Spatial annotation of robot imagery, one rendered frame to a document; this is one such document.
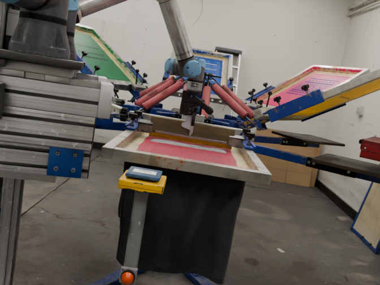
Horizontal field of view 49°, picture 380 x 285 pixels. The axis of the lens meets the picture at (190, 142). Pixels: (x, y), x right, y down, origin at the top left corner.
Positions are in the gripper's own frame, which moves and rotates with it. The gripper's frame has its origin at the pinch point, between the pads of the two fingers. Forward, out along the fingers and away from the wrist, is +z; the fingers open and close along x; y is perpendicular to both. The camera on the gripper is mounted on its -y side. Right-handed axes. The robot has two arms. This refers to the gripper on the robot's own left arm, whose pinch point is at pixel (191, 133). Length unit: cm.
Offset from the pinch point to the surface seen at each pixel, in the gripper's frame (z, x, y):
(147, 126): -0.3, 3.0, 21.1
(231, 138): -0.5, 3.1, -19.1
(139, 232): 21, 80, 12
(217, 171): 3, 61, -10
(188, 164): 3, 61, 0
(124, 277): 34, 84, 14
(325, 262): 103, -118, -123
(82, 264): 100, -48, 55
